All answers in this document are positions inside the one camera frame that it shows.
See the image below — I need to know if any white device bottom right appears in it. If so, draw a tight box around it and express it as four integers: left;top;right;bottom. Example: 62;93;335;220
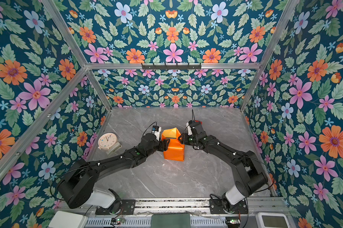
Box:
255;212;296;228

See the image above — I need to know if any white box bottom left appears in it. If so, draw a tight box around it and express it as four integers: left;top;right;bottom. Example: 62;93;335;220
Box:
48;211;88;228

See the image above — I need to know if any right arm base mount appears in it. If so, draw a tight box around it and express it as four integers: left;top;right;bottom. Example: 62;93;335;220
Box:
209;195;249;215

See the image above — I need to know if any round white analog clock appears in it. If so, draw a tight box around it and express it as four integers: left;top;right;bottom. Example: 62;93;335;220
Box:
98;133;121;153

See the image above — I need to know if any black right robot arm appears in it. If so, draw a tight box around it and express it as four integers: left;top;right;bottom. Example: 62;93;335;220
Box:
178;121;268;208

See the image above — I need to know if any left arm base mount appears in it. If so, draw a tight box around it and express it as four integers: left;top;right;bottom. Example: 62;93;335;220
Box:
95;196;136;216

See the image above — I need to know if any yellow wrapping paper sheet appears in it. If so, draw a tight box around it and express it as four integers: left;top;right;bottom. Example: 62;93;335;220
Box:
162;128;185;162

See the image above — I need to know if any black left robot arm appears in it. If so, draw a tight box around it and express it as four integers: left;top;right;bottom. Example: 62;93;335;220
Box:
57;133;171;214

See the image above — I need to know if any green centre box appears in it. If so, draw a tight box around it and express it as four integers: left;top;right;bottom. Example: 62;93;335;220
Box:
151;213;191;228

